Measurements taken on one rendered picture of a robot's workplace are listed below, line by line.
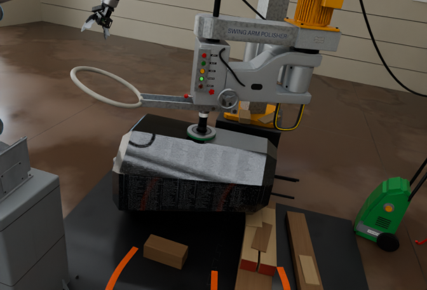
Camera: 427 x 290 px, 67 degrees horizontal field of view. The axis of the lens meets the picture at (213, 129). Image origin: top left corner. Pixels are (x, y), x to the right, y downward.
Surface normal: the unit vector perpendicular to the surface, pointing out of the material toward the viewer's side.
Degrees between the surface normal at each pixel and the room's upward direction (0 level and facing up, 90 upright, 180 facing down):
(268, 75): 90
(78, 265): 0
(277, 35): 90
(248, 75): 90
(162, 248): 0
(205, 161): 45
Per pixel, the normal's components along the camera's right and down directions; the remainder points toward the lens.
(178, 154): 0.00, -0.33
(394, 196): -0.45, 0.35
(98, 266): 0.12, -0.89
